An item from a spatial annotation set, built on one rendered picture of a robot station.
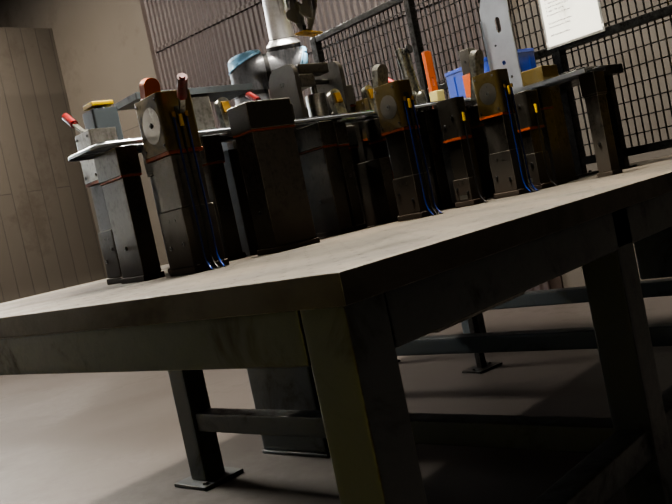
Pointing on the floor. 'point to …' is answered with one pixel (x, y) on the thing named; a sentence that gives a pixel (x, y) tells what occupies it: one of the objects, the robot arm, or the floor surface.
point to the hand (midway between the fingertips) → (307, 27)
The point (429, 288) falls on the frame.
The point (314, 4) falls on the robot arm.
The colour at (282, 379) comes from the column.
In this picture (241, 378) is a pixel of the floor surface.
